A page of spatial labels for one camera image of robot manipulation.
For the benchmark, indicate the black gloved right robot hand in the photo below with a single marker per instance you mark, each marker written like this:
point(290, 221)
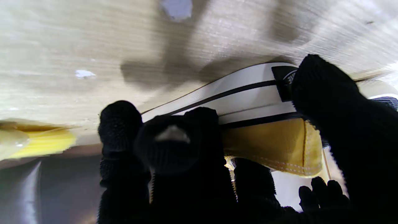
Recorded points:
point(186, 186)

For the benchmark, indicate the brown leather sofa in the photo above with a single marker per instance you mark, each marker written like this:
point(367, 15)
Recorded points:
point(62, 186)

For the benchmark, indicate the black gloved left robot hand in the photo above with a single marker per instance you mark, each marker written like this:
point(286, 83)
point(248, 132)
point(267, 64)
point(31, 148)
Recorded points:
point(323, 196)

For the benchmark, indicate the white paper scrap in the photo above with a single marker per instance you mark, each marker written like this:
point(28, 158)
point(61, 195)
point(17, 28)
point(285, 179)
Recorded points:
point(177, 7)
point(84, 73)

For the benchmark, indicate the wooden hand brush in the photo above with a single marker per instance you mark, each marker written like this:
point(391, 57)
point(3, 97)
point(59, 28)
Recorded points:
point(46, 143)

